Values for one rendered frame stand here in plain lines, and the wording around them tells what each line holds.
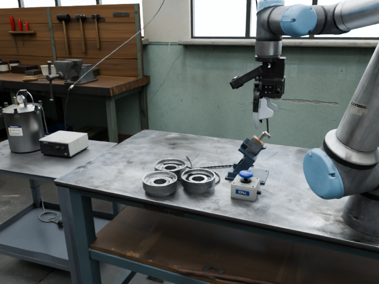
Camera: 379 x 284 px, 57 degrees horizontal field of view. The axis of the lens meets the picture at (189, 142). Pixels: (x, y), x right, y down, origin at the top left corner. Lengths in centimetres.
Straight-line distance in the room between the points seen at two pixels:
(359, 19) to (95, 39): 238
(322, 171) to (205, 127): 208
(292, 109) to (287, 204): 164
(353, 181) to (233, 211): 33
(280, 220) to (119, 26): 224
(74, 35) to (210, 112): 130
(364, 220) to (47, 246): 151
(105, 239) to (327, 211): 76
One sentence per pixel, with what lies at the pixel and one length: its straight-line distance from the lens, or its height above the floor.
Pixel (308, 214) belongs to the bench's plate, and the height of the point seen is 80.
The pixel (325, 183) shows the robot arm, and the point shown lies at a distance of 80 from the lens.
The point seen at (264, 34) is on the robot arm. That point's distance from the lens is 102.
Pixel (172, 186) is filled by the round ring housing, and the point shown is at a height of 83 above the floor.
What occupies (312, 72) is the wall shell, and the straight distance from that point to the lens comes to 254.
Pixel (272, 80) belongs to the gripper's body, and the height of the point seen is 112.
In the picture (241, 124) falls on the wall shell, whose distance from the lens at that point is 271.
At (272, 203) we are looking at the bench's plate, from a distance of 102.
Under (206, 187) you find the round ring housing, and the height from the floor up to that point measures 82.
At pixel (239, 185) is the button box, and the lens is 101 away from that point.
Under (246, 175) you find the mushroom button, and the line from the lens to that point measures 100.
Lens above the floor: 129
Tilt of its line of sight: 20 degrees down
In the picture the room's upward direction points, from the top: 1 degrees counter-clockwise
